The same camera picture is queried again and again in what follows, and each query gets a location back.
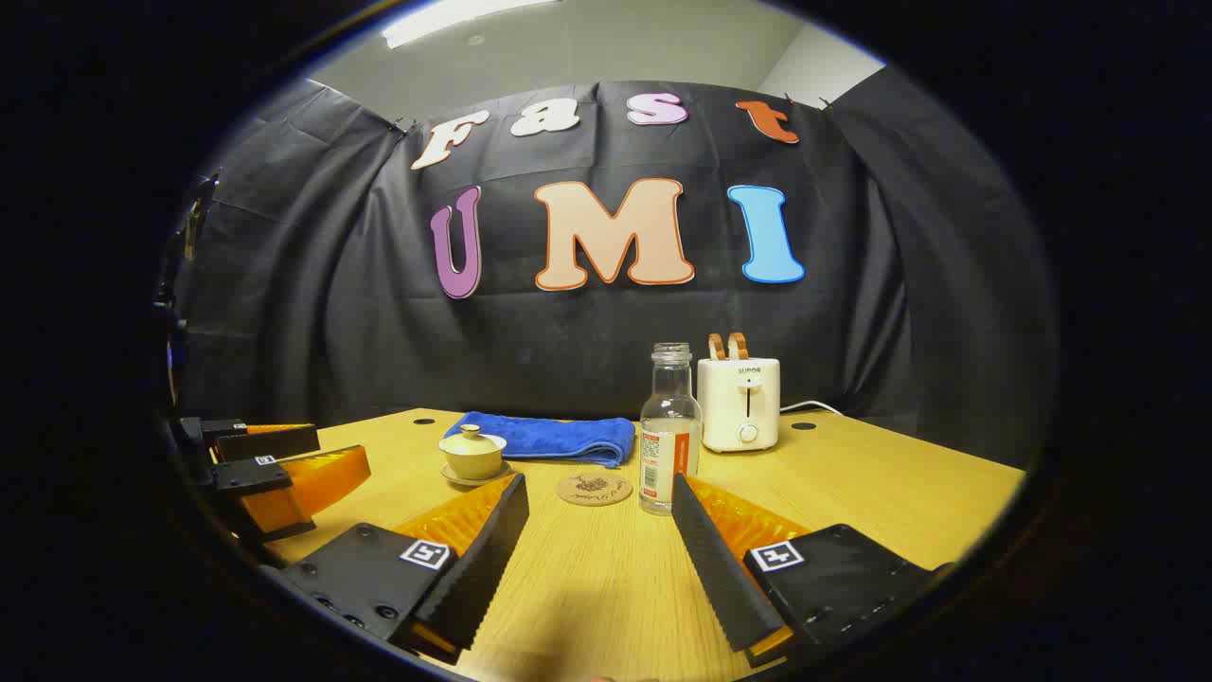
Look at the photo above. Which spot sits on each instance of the white toaster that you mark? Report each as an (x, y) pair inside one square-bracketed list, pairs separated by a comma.
[(724, 407)]

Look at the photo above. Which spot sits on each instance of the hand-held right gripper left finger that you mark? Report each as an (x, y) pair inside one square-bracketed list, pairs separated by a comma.
[(483, 568)]

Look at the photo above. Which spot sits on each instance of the cream saucer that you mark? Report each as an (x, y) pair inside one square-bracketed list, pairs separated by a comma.
[(453, 478)]

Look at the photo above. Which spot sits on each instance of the blue towel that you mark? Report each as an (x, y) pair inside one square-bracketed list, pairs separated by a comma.
[(559, 438)]

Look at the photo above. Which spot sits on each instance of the black backdrop cloth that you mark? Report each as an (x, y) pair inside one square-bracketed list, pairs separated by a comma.
[(568, 332)]

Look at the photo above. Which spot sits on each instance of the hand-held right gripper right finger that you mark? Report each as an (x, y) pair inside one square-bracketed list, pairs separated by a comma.
[(720, 568)]

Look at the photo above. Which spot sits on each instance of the round cork coaster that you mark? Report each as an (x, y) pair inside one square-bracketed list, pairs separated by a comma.
[(594, 490)]

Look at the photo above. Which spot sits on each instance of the cream teacup lid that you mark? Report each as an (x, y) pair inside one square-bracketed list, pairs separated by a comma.
[(472, 441)]

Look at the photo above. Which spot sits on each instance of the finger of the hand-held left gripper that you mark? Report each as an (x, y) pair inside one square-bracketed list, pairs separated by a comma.
[(270, 443), (251, 475)]

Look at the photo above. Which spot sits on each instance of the bread slice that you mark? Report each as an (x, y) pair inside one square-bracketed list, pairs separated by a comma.
[(718, 349), (739, 347)]

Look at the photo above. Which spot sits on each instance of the clear water bottle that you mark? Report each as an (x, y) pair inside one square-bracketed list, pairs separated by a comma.
[(668, 445)]

